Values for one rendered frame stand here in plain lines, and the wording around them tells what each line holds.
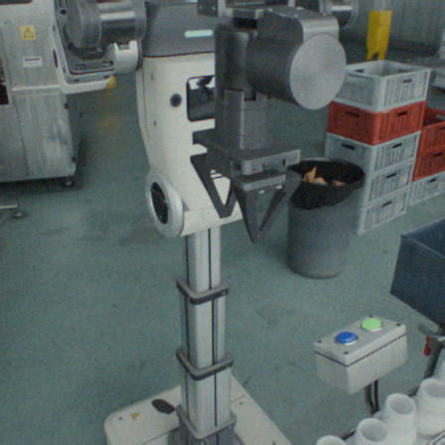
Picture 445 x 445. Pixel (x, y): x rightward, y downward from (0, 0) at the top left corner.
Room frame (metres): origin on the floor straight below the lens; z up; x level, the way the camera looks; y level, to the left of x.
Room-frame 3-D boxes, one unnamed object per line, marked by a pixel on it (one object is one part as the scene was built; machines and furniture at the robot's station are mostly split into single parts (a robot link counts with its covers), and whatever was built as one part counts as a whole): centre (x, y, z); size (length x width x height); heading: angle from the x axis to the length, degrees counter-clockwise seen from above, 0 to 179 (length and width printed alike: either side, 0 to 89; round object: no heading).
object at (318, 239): (2.50, -0.59, 0.32); 0.45 x 0.45 x 0.64
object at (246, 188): (0.43, -0.03, 1.44); 0.07 x 0.07 x 0.09; 32
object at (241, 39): (0.44, -0.02, 1.57); 0.07 x 0.06 x 0.07; 32
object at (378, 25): (10.51, -3.34, 0.55); 0.40 x 0.40 x 1.10; 32
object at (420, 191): (3.65, -1.62, 0.11); 0.61 x 0.41 x 0.22; 124
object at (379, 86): (3.20, -1.08, 1.00); 0.61 x 0.41 x 0.22; 129
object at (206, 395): (0.98, 0.05, 0.49); 0.13 x 0.13 x 0.40; 31
